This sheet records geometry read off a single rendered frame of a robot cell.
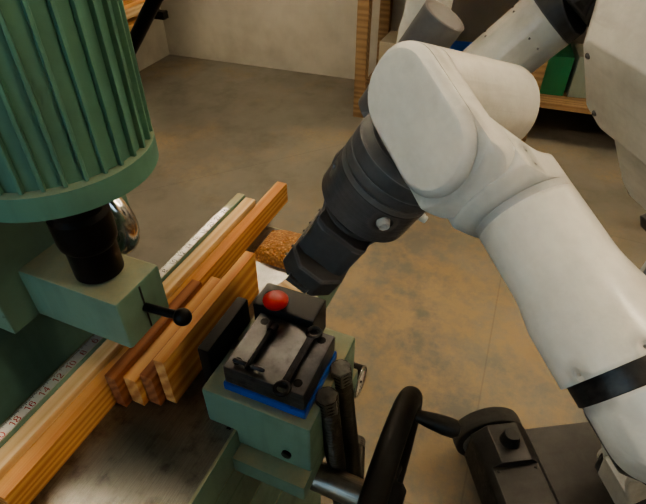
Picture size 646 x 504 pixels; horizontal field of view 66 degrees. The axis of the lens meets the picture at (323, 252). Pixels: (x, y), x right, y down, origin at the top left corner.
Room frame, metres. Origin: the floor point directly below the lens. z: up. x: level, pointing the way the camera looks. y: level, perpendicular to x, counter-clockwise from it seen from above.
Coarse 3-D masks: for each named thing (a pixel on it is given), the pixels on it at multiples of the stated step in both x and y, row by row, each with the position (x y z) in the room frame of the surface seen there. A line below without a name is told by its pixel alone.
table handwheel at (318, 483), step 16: (400, 400) 0.33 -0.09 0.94; (416, 400) 0.34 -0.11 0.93; (400, 416) 0.30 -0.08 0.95; (384, 432) 0.28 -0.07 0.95; (400, 432) 0.28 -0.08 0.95; (384, 448) 0.26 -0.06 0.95; (400, 448) 0.27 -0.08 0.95; (384, 464) 0.25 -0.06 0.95; (400, 464) 0.36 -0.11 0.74; (320, 480) 0.29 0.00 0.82; (336, 480) 0.29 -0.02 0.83; (352, 480) 0.29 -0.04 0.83; (368, 480) 0.24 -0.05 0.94; (384, 480) 0.23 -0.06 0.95; (400, 480) 0.34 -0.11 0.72; (336, 496) 0.28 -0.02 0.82; (352, 496) 0.27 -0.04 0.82; (368, 496) 0.22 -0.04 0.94; (384, 496) 0.22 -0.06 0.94; (400, 496) 0.27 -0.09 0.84
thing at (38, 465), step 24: (264, 216) 0.71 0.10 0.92; (240, 240) 0.63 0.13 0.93; (216, 264) 0.57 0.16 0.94; (96, 384) 0.35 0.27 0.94; (72, 408) 0.32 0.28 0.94; (96, 408) 0.33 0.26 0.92; (48, 432) 0.29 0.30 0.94; (72, 432) 0.30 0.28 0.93; (24, 456) 0.26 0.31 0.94; (48, 456) 0.27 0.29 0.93; (0, 480) 0.24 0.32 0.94; (24, 480) 0.24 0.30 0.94; (48, 480) 0.26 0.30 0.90
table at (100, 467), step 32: (192, 384) 0.38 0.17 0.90; (128, 416) 0.33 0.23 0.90; (160, 416) 0.33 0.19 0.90; (192, 416) 0.33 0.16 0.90; (96, 448) 0.29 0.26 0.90; (128, 448) 0.29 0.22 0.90; (160, 448) 0.29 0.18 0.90; (192, 448) 0.29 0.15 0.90; (224, 448) 0.29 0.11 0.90; (64, 480) 0.26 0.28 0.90; (96, 480) 0.26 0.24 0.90; (128, 480) 0.26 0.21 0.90; (160, 480) 0.26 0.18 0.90; (192, 480) 0.26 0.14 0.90; (224, 480) 0.28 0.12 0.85; (288, 480) 0.27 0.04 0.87
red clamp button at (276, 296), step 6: (270, 294) 0.42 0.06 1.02; (276, 294) 0.42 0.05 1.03; (282, 294) 0.42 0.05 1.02; (264, 300) 0.41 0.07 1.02; (270, 300) 0.41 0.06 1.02; (276, 300) 0.41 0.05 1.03; (282, 300) 0.41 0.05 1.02; (288, 300) 0.41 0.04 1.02; (264, 306) 0.40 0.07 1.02; (270, 306) 0.40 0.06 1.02; (276, 306) 0.40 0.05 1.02; (282, 306) 0.40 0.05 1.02
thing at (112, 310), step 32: (64, 256) 0.43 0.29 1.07; (128, 256) 0.43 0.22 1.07; (32, 288) 0.40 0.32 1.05; (64, 288) 0.38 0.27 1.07; (96, 288) 0.38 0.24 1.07; (128, 288) 0.38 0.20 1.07; (160, 288) 0.41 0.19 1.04; (64, 320) 0.39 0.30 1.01; (96, 320) 0.37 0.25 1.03; (128, 320) 0.36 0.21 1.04
